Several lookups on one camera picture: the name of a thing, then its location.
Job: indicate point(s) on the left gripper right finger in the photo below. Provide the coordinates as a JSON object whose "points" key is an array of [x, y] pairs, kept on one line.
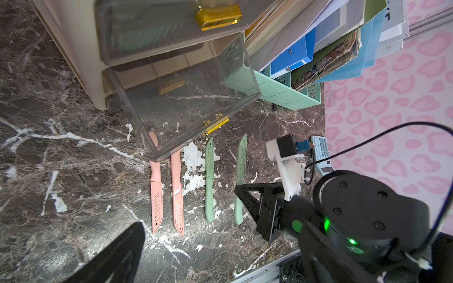
{"points": [[323, 262]]}

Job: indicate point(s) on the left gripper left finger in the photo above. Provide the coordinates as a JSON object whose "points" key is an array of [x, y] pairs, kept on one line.
{"points": [[118, 262]]}

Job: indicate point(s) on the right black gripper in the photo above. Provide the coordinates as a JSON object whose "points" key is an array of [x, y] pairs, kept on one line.
{"points": [[266, 206]]}

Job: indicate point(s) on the green knife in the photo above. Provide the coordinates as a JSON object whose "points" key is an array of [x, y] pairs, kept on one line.
{"points": [[209, 169], [240, 175]]}

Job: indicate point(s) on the pink knife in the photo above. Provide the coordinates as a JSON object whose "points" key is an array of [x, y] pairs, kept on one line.
{"points": [[156, 196], [177, 193]]}

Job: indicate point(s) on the drawer with gold handle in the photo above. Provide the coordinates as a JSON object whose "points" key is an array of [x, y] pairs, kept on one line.
{"points": [[171, 99], [131, 30]]}

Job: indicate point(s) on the beige desktop drawer organizer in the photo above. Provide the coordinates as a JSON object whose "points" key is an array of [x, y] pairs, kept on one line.
{"points": [[95, 35]]}

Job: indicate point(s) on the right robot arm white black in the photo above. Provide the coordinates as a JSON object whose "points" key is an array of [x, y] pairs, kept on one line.
{"points": [[350, 228]]}

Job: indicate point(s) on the grey blue calculator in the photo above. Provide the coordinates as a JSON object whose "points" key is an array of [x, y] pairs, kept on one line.
{"points": [[321, 152]]}

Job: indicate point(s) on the green file organizer rack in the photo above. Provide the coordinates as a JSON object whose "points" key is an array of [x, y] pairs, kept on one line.
{"points": [[283, 88]]}

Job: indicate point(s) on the blue folder in rack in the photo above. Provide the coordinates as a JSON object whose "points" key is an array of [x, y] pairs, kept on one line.
{"points": [[297, 55]]}

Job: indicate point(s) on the papers in rack left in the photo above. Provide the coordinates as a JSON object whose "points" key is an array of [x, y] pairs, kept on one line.
{"points": [[287, 23]]}

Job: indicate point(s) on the white book in rack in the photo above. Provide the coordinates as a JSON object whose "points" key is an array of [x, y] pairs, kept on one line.
{"points": [[395, 28]]}

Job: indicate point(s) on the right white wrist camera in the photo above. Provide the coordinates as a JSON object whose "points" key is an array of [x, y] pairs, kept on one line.
{"points": [[290, 162]]}

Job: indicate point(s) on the aluminium front rail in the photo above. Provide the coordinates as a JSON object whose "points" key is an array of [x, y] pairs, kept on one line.
{"points": [[269, 273]]}

